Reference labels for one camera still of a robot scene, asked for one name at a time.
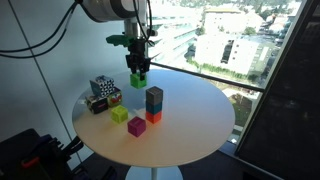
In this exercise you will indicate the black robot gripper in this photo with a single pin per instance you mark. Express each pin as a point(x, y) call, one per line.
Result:
point(136, 60)

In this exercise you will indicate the green block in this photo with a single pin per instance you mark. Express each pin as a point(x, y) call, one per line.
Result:
point(136, 82)

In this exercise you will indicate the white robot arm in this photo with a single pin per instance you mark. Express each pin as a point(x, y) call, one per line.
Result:
point(137, 18)

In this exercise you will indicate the grey block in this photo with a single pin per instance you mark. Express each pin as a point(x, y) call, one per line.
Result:
point(154, 95)

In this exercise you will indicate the blue block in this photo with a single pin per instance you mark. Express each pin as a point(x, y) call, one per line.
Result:
point(153, 109)

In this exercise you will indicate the yellow-green block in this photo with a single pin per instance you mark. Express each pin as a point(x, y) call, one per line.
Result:
point(119, 114)

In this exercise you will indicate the orange block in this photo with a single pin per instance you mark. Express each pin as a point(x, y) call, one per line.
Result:
point(153, 118)

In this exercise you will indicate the magenta block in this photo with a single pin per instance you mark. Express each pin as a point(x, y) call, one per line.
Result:
point(136, 126)

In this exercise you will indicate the red green picture cube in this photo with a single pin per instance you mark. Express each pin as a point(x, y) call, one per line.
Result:
point(115, 98)

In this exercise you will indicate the black white patterned cube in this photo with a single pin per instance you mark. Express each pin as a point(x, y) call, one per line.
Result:
point(102, 86)

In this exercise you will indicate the dark picture cube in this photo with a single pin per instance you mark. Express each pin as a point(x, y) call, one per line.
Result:
point(96, 104)

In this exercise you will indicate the round white table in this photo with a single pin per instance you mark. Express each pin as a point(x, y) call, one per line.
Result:
point(197, 119)

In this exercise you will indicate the black window railing bar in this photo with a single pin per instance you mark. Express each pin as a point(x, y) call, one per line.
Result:
point(258, 89)

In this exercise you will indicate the black equipment with red part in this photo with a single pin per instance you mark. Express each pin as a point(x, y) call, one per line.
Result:
point(29, 156)

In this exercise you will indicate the dark panel at right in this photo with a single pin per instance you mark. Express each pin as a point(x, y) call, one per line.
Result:
point(284, 136)

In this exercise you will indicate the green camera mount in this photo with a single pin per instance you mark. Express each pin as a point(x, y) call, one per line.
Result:
point(117, 40)

